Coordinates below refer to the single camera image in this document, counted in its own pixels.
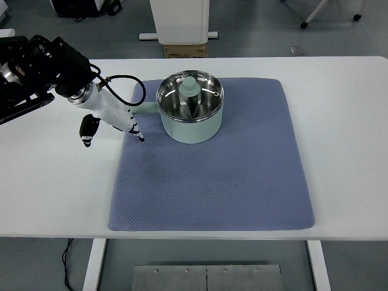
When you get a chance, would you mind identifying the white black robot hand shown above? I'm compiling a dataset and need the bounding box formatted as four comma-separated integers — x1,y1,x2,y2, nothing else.
68,82,144,147

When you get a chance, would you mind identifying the green pot with handle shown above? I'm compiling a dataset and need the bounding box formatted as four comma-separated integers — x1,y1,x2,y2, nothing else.
131,70,225,144

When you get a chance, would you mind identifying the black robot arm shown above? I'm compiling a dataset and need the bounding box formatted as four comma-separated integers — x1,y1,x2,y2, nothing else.
1,35,96,124

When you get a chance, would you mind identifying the cardboard box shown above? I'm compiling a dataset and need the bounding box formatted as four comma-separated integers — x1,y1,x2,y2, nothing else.
162,43,207,58

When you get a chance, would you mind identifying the glass lid green knob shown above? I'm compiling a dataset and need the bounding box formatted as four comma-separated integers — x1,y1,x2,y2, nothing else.
156,70,224,123

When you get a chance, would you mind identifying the black device on floor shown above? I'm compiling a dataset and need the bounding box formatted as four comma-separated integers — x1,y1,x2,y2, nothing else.
50,0,124,18

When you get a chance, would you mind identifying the blue quilted mat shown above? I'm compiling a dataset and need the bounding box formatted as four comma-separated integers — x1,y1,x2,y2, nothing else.
108,78,315,231

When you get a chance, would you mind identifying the left white table leg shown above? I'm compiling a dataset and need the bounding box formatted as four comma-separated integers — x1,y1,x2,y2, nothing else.
82,238,107,291

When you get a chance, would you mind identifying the white table leg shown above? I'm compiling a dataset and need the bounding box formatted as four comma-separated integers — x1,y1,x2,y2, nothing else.
307,240,331,291
82,238,107,291

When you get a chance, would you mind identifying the grey floor outlet cover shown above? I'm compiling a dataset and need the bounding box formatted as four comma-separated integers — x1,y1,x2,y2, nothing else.
289,45,307,56

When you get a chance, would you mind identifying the right white table leg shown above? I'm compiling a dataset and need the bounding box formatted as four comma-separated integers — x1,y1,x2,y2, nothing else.
307,240,331,291

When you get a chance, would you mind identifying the office chair base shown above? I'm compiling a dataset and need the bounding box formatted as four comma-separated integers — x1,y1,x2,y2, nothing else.
299,1,367,32

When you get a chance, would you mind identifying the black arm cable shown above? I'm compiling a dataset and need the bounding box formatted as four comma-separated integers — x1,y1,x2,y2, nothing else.
89,63,147,107

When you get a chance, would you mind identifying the white pedestal cabinet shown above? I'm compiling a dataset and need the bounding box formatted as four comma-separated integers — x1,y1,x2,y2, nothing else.
139,0,218,45

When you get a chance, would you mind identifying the black floor cable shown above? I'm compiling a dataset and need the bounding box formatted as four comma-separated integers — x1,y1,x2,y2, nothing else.
61,238,75,291

